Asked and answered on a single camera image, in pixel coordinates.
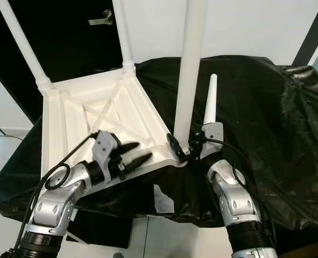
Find white tape patch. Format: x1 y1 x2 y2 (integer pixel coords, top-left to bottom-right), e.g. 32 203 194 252
153 185 176 216

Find black box under table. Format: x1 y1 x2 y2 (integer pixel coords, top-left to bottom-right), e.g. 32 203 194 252
65 210 119 245

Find black plastic cover sheet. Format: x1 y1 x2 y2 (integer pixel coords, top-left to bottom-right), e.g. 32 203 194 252
0 55 318 229

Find black door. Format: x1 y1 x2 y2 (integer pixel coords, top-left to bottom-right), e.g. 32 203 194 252
0 0 124 124

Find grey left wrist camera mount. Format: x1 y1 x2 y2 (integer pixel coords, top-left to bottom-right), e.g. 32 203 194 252
92 131 124 181

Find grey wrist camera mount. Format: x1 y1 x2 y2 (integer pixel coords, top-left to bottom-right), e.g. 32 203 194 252
92 131 124 181
200 123 224 161

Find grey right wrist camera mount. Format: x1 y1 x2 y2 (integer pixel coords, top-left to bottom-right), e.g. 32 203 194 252
200 123 224 161

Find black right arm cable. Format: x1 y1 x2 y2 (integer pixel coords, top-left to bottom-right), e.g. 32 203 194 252
202 137 275 248

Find silver door handle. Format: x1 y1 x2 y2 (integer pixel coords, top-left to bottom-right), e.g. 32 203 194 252
88 10 115 26

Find black wall post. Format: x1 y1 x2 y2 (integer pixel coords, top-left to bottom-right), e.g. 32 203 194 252
292 0 318 66

